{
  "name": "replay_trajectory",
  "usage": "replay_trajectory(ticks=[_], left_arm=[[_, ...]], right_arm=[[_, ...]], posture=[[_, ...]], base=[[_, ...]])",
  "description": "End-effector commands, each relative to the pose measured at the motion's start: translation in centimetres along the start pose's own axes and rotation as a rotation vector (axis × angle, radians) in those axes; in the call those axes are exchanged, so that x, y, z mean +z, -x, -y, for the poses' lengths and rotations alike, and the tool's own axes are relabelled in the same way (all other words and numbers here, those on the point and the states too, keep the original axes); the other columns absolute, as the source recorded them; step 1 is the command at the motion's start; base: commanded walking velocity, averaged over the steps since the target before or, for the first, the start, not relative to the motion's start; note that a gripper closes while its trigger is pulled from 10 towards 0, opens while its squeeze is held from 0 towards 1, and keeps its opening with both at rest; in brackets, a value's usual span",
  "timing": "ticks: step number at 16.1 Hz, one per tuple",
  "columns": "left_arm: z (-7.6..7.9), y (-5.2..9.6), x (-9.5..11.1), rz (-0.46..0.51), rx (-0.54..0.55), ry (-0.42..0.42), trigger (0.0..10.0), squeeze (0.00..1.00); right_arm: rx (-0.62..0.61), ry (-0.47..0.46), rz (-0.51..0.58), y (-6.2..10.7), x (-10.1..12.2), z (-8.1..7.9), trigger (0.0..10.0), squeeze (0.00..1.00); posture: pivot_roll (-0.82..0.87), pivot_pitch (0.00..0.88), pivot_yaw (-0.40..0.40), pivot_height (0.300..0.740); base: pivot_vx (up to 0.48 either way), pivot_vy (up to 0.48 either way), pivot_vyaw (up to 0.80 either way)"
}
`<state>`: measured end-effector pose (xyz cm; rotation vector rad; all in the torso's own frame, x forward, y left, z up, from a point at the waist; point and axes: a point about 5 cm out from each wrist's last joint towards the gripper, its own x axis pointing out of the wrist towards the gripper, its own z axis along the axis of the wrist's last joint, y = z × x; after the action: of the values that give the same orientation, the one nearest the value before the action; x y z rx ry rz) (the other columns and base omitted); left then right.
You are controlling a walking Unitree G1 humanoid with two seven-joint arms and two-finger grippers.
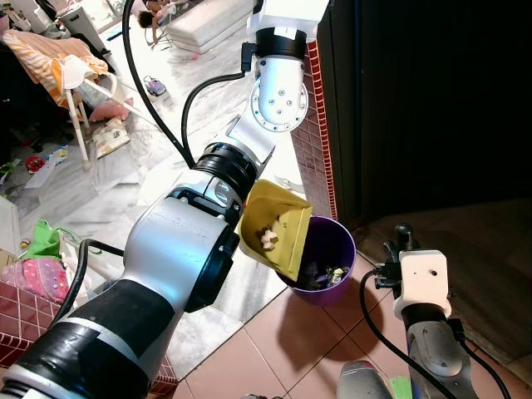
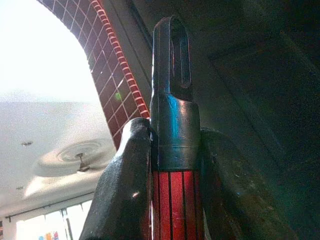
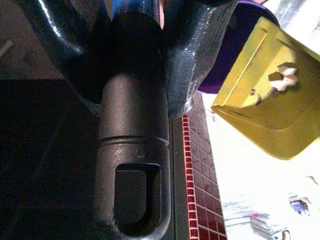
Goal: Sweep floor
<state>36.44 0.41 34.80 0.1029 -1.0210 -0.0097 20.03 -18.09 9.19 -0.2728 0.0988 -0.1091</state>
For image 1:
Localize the paper trash pile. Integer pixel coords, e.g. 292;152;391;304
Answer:
303;264;347;288

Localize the pink patterned bag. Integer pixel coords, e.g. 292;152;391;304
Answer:
0;255;72;303

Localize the green bag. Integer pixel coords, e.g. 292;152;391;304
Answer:
28;219;81;259

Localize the yellow dustpan with red handle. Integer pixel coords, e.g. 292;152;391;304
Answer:
237;178;315;282

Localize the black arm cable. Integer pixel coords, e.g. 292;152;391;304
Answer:
358;269;513;399
122;0;255;168
49;239;126;334

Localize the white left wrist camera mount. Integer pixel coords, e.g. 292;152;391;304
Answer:
248;0;331;40

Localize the orange striped cloth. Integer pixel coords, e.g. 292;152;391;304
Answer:
2;28;110;106

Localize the small red floor item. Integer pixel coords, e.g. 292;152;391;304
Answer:
24;155;47;174

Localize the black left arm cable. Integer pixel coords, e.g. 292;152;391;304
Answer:
122;0;255;168
49;239;126;334

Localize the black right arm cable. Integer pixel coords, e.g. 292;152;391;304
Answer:
358;269;513;399

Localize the crumpled white paper scrap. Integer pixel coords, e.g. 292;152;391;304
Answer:
257;228;280;251

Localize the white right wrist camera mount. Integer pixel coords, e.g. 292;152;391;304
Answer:
392;249;453;322

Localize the white plastic chair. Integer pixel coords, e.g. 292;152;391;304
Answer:
62;56;160;172

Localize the purple plastic bucket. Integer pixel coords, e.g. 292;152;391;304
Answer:
278;215;357;308

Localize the green plastic item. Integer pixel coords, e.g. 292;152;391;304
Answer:
388;376;415;399

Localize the small purple toy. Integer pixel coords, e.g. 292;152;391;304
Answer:
142;76;168;97

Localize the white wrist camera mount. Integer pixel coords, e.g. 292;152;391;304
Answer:
248;0;331;40
392;249;453;322

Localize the cream floor cushion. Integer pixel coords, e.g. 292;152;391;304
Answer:
91;118;133;160

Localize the right robot leg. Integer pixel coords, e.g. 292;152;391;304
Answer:
336;361;392;399

